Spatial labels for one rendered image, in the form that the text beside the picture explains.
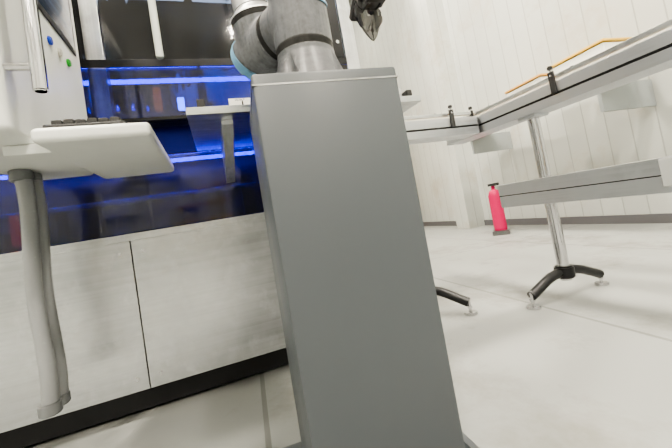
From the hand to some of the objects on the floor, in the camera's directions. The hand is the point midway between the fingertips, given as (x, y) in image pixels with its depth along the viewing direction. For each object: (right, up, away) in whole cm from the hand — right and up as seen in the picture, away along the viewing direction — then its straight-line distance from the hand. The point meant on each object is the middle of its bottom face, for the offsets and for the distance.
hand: (371, 37), depth 110 cm
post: (+15, -110, +34) cm, 117 cm away
